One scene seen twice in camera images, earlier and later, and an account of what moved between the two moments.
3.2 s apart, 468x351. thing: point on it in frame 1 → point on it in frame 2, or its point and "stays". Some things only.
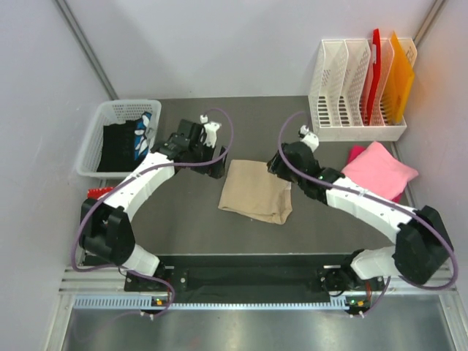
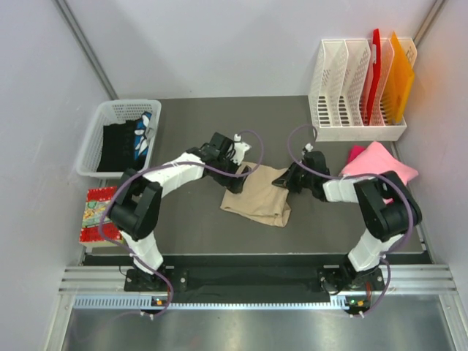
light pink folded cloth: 378,170 stays
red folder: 375,74 stays
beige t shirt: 252,189 stays
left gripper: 215,170 → 232,184
